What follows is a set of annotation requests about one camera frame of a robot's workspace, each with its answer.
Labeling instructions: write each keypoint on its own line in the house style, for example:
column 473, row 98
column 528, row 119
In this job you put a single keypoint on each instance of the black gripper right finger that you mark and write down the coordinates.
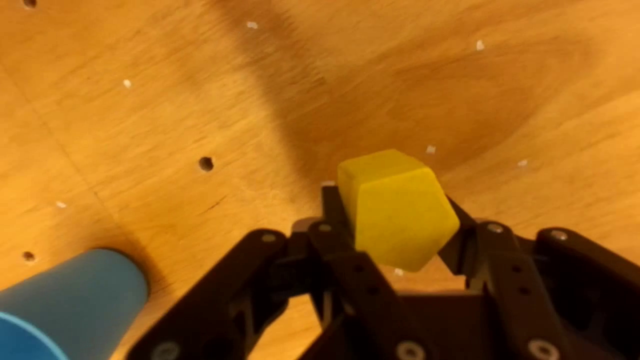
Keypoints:
column 527, row 280

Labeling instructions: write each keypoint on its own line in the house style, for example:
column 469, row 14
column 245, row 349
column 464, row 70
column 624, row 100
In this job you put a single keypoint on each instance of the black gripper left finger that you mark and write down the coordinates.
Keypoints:
column 346, row 280

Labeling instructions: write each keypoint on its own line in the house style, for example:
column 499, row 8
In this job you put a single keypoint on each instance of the yellow block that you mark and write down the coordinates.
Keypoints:
column 397, row 206

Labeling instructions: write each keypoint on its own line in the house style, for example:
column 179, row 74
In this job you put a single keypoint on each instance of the light blue plastic cup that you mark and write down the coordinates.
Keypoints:
column 72, row 304

